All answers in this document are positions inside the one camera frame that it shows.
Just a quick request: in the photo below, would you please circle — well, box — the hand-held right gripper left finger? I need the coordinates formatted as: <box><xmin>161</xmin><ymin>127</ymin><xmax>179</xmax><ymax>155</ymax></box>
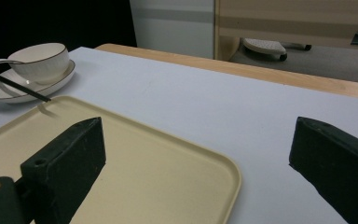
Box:
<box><xmin>20</xmin><ymin>116</ymin><xmax>107</xmax><ymax>224</ymax></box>

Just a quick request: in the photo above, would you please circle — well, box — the wooden cabinet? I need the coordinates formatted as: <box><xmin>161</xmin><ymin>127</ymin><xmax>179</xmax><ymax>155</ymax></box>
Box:
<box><xmin>213</xmin><ymin>0</ymin><xmax>358</xmax><ymax>62</ymax></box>

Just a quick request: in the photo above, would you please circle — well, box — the beige plastic tray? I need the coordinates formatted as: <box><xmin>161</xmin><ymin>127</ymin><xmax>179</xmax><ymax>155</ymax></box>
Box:
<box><xmin>0</xmin><ymin>95</ymin><xmax>242</xmax><ymax>224</ymax></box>

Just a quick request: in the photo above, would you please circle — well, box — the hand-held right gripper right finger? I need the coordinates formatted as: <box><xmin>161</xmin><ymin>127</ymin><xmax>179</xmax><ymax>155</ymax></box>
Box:
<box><xmin>288</xmin><ymin>116</ymin><xmax>358</xmax><ymax>224</ymax></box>

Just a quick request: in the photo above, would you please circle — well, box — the office chair base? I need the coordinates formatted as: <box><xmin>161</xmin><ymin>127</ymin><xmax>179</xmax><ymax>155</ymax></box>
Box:
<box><xmin>241</xmin><ymin>37</ymin><xmax>313</xmax><ymax>62</ymax></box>

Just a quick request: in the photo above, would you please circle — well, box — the white plate with dark rim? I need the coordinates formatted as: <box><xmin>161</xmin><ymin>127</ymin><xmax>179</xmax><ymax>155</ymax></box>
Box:
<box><xmin>0</xmin><ymin>59</ymin><xmax>76</xmax><ymax>105</ymax></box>

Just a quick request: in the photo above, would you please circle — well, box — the white bowl with dark rim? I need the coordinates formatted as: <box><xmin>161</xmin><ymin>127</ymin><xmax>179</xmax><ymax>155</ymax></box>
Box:
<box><xmin>7</xmin><ymin>42</ymin><xmax>71</xmax><ymax>83</ymax></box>

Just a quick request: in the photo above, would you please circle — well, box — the white spoon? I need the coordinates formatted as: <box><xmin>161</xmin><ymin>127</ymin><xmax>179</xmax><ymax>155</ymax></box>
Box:
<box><xmin>0</xmin><ymin>58</ymin><xmax>26</xmax><ymax>66</ymax></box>

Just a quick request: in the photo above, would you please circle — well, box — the white mat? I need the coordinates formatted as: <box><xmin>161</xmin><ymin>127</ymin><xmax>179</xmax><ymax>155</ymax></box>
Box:
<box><xmin>0</xmin><ymin>46</ymin><xmax>358</xmax><ymax>224</ymax></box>

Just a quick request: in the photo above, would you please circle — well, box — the black chopstick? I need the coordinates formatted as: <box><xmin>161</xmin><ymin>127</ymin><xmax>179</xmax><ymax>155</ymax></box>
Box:
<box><xmin>0</xmin><ymin>71</ymin><xmax>52</xmax><ymax>103</ymax></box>

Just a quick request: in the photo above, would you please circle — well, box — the dark curtain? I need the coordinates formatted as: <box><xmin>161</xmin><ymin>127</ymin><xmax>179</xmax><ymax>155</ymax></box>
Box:
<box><xmin>0</xmin><ymin>0</ymin><xmax>138</xmax><ymax>90</ymax></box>

